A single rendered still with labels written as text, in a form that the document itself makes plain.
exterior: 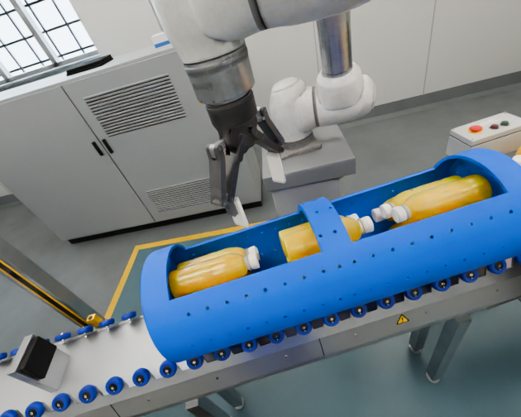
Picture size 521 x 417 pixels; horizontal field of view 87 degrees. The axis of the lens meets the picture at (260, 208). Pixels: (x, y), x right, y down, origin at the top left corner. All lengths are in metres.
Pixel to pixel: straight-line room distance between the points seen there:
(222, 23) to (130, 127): 2.03
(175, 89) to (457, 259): 1.90
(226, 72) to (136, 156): 2.13
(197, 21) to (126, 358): 0.89
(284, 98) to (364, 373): 1.41
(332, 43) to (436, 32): 2.80
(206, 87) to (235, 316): 0.44
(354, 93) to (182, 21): 0.78
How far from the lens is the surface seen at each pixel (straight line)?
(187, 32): 0.38
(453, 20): 3.80
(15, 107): 2.73
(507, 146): 1.26
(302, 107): 1.10
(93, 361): 1.08
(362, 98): 1.10
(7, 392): 1.26
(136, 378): 0.90
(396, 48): 3.61
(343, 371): 1.76
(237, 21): 0.37
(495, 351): 1.93
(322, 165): 1.08
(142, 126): 2.32
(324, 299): 0.63
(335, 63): 1.03
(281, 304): 0.62
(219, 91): 0.40
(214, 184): 0.44
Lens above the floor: 1.67
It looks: 40 degrees down
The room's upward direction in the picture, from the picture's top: 19 degrees counter-clockwise
